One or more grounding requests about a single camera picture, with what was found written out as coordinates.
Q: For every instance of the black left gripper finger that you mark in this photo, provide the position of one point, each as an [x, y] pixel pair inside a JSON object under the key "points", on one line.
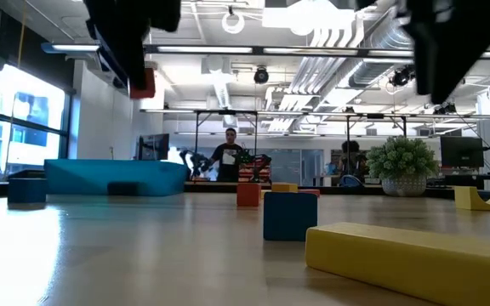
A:
{"points": [[109, 55], [130, 47]]}

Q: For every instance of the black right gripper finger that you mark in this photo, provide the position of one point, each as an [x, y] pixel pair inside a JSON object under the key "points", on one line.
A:
{"points": [[428, 64], [462, 55]]}

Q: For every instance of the long red block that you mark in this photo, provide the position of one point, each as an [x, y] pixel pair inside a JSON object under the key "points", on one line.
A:
{"points": [[147, 87], [309, 192]]}

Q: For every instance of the yellow arch block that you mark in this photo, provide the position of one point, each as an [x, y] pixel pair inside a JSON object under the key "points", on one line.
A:
{"points": [[464, 200]]}

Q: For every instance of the short yellow block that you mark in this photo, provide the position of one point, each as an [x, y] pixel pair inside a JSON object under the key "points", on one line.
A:
{"points": [[284, 187]]}

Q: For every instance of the red cube block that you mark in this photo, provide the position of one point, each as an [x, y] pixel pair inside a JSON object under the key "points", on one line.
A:
{"points": [[248, 195]]}

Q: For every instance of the long yellow block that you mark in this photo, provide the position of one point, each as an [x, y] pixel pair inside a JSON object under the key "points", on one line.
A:
{"points": [[398, 259]]}

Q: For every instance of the blue rectangular block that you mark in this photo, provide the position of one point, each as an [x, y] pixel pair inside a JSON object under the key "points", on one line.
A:
{"points": [[289, 217]]}

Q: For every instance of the black background robot arm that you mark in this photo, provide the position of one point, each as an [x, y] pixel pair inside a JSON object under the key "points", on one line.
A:
{"points": [[196, 161]]}

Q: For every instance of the black ceiling spotlight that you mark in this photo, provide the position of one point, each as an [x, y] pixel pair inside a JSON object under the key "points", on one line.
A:
{"points": [[261, 75], [445, 108], [401, 77]]}

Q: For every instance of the black computer monitor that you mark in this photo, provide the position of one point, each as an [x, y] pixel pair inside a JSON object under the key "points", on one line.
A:
{"points": [[155, 146], [462, 151]]}

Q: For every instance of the potted green plant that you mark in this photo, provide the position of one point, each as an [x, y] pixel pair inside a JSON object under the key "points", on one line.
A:
{"points": [[402, 161]]}

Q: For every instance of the large window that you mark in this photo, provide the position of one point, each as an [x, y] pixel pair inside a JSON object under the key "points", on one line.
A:
{"points": [[28, 140]]}

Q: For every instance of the person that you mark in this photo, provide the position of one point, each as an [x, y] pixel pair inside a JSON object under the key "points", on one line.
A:
{"points": [[227, 159], [352, 159]]}

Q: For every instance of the blue plastic bin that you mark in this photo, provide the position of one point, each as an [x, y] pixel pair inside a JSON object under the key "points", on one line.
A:
{"points": [[143, 174]]}

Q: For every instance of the blue chair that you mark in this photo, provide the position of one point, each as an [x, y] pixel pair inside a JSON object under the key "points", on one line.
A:
{"points": [[350, 182]]}

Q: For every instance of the blue cube block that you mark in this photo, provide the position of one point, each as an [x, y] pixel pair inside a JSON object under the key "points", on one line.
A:
{"points": [[27, 191]]}

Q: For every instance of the red and black robot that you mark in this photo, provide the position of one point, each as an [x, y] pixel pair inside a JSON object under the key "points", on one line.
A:
{"points": [[255, 170]]}

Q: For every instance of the silver ventilation duct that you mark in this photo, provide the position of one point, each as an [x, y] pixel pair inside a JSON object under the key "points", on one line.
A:
{"points": [[377, 64]]}

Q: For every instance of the black background rig frame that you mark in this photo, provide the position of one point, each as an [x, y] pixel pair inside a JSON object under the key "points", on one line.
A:
{"points": [[197, 136], [405, 125]]}

